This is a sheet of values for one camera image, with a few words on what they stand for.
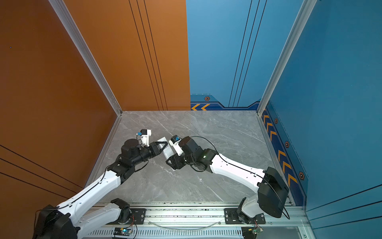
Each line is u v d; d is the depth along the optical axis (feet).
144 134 2.33
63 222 1.27
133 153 1.97
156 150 2.31
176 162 2.12
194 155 1.88
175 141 2.19
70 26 2.47
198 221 2.40
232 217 2.38
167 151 2.48
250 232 2.29
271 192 1.32
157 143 2.35
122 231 2.33
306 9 2.30
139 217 2.41
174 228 2.33
